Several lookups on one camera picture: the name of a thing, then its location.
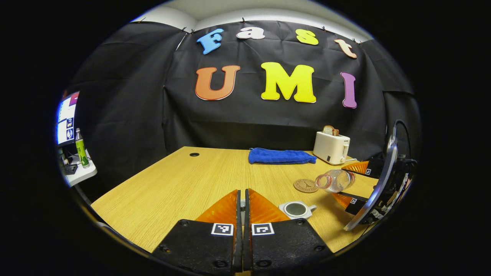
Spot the white toaster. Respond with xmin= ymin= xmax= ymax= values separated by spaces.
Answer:
xmin=313 ymin=131 xmax=351 ymax=165

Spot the black backdrop cloth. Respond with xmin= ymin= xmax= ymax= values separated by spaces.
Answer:
xmin=65 ymin=19 xmax=422 ymax=192

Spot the green drink bottle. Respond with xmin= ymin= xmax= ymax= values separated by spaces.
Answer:
xmin=75 ymin=128 xmax=91 ymax=169

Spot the computer monitor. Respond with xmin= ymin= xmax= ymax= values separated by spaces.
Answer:
xmin=57 ymin=91 xmax=80 ymax=147

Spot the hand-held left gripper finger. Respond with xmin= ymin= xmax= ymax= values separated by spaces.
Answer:
xmin=152 ymin=189 xmax=243 ymax=273
xmin=243 ymin=188 xmax=333 ymax=273

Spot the clear plastic water bottle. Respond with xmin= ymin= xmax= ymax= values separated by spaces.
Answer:
xmin=315 ymin=169 xmax=356 ymax=193

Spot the white ceramic teacup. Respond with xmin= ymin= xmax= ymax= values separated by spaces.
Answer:
xmin=279 ymin=201 xmax=318 ymax=220

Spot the small white side table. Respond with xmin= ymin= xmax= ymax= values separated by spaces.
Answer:
xmin=61 ymin=153 xmax=98 ymax=187

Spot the blue towel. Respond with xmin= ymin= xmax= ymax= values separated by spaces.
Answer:
xmin=248 ymin=148 xmax=318 ymax=165

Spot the round brown coaster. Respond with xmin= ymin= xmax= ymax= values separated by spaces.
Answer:
xmin=293 ymin=179 xmax=319 ymax=193

